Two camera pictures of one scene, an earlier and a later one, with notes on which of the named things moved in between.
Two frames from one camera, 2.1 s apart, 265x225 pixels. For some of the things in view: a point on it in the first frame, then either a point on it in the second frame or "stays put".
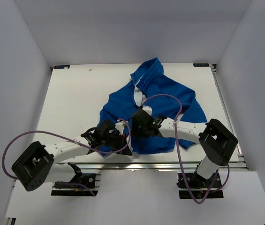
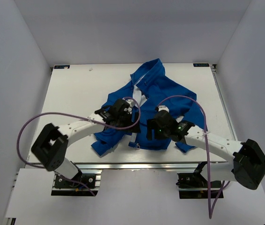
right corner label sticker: (200, 64) stays put
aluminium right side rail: (238, 161) stays put
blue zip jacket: (160, 100) stays put
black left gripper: (122, 141) → (135, 129)
